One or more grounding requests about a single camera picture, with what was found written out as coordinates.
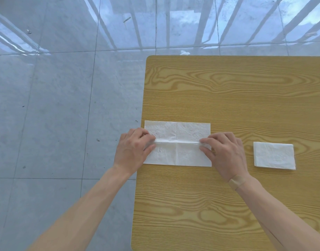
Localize white paper napkin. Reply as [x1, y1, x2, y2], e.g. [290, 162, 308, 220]
[143, 120, 212, 167]
[253, 142, 296, 170]

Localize folded white paper napkin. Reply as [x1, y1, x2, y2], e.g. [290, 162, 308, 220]
[253, 142, 296, 170]

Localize person's left forearm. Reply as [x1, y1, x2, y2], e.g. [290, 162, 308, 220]
[27, 166, 135, 251]

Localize person's left hand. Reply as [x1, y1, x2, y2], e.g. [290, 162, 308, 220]
[113, 128, 157, 178]

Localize beige adhesive bandage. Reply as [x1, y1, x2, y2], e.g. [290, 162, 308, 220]
[227, 174, 248, 191]

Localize person's right forearm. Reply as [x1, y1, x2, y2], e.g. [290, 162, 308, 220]
[228, 175, 320, 251]

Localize person's right hand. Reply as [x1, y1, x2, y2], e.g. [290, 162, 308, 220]
[199, 132, 251, 184]

